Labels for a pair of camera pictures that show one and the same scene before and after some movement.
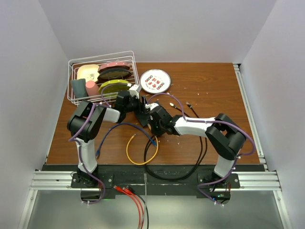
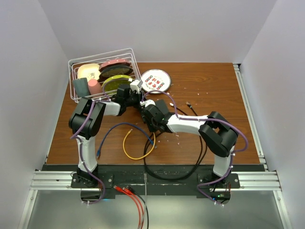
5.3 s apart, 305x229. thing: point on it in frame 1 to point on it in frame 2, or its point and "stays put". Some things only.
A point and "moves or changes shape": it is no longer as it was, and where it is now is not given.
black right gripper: (154, 131) stays put
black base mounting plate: (207, 180) stays put
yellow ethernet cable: (149, 160) moves or changes shape
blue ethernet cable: (97, 151) stays put
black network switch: (143, 118) to (162, 106)
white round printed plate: (155, 81) stays put
